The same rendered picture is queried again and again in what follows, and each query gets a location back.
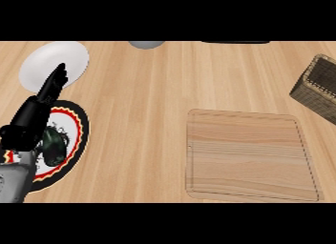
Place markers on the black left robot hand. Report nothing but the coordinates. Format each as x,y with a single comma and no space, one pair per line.
31,119

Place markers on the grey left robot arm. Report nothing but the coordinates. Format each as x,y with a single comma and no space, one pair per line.
7,181

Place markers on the wooden cutting board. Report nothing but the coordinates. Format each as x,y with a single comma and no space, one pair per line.
251,155

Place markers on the brown wicker basket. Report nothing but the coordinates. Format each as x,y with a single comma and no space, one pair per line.
326,92

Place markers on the dark green vegetable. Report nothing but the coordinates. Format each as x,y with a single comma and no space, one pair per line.
54,147

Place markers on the black red patterned plate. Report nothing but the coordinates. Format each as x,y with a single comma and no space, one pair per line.
75,139

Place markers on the white oval plate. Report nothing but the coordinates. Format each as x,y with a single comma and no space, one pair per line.
54,60

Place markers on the grey round object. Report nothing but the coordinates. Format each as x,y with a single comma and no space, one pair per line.
147,44

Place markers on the black flat appliance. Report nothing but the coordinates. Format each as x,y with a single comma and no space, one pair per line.
236,41

